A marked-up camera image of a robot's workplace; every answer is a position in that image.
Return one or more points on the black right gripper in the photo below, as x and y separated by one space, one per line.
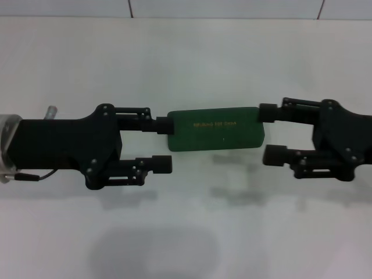
346 136

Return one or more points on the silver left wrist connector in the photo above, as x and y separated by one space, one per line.
50 112

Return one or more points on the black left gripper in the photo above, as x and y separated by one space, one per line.
64 142

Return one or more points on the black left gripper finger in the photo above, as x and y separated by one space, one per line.
164 126
161 165

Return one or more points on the green glasses case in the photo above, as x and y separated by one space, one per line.
215 136

